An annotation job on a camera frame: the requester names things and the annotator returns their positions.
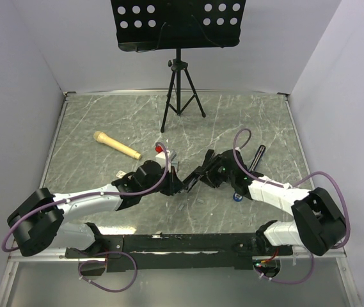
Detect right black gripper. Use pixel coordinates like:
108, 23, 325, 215
194, 154, 235, 189

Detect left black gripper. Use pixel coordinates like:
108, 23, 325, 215
141, 164, 186, 196

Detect black stapler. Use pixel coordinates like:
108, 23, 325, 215
182, 166, 205, 193

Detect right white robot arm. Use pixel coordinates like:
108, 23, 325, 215
196, 150, 347, 256

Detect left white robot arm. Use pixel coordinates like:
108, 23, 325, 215
7, 160, 184, 257

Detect small playing card box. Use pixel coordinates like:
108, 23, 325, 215
116, 171, 126, 178

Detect beige toy microphone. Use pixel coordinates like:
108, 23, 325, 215
93, 131, 141, 160

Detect black music stand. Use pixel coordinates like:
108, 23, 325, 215
111, 0, 246, 131

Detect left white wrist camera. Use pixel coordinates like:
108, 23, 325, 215
155, 143, 177, 168

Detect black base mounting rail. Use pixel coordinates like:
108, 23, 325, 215
65, 233, 293, 272

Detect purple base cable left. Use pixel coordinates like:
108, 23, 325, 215
78, 249, 141, 294

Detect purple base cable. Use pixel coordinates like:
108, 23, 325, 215
78, 249, 141, 294
253, 252, 315, 285

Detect aluminium extrusion rail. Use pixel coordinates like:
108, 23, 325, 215
292, 246, 346, 258

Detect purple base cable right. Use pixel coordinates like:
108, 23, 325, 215
253, 252, 315, 285

